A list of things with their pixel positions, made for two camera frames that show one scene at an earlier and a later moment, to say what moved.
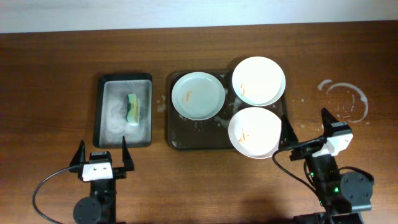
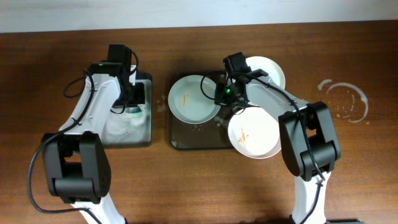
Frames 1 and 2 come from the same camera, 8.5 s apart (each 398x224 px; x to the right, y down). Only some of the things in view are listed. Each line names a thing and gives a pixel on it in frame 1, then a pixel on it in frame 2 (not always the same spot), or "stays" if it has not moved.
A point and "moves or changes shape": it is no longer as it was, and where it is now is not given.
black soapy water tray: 111,124 stays
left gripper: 123,170 → 137,97
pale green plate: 198,96 moves or changes shape
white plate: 255,132 stays
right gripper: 301,150 → 222,99
